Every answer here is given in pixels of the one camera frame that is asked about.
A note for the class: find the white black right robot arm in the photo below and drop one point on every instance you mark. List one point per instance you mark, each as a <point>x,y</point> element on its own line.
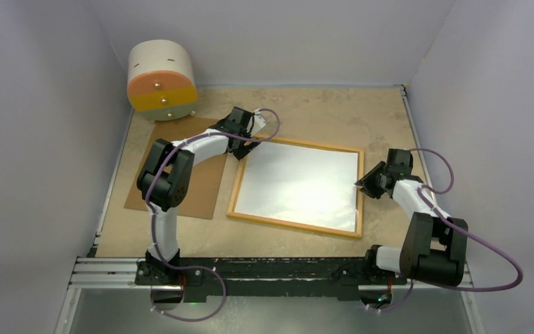
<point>432,251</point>

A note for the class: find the building and sky photo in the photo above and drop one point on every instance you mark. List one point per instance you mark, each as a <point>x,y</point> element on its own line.
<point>299,184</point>

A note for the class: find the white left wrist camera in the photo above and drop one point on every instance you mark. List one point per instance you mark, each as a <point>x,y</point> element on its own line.
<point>257,124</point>

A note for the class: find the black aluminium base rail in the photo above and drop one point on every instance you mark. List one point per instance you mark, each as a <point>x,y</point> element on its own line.
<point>203,278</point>

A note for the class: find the brown frame backing board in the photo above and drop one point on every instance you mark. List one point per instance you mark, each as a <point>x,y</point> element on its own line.
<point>200,200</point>

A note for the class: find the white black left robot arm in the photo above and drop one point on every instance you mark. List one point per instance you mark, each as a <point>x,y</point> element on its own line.
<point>166,175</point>

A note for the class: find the white orange yellow drawer cabinet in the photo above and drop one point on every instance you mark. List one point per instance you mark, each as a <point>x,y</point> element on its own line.
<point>160,81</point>

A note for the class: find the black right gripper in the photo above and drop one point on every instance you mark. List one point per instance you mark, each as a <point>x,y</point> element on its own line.
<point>366,183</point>

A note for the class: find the yellow wooden picture frame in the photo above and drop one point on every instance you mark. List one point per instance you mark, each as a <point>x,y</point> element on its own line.
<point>294,226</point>

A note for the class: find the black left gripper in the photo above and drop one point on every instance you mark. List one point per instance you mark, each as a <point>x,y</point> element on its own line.
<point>243,150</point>

